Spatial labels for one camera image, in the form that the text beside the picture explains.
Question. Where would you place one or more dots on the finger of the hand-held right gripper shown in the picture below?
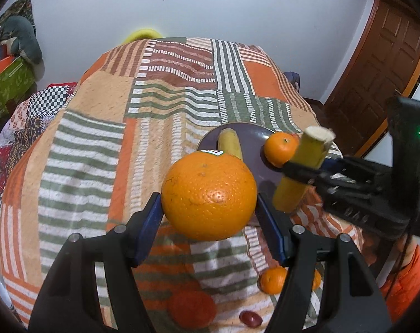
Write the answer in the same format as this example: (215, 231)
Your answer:
(298, 171)
(334, 163)

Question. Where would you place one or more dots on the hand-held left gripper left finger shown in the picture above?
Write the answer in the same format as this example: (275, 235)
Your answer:
(150, 229)

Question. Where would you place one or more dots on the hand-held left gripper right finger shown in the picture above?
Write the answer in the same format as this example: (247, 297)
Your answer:
(270, 232)

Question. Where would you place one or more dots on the cut banana piece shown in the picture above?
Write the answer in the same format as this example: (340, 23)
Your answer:
(301, 168)

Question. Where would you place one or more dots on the purple plate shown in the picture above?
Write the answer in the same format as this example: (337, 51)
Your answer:
(255, 166)

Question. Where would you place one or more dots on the large orange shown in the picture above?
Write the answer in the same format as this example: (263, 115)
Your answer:
(209, 196)

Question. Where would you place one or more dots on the small tangerine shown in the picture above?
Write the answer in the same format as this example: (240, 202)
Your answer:
(281, 148)
(273, 280)

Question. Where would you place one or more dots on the small dark red fruit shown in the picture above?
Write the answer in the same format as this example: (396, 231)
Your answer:
(250, 318)

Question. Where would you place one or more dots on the red tomato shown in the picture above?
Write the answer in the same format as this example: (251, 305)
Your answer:
(191, 309)

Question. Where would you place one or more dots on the striped patchwork blanket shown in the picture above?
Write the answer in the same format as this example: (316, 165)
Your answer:
(126, 138)

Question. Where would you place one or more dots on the blue bag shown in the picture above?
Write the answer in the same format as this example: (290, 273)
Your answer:
(293, 77)

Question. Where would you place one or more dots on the brown wooden door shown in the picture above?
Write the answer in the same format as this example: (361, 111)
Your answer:
(379, 73)

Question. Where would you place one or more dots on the checkered patchwork quilt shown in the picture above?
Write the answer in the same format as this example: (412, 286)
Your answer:
(26, 125)

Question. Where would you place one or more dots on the yellow round object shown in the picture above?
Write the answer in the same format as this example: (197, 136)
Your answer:
(140, 35)

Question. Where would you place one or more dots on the green cardboard box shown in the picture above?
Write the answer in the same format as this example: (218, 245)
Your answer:
(9, 86)

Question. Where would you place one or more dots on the grey plush cushion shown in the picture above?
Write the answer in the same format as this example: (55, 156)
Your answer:
(22, 38)

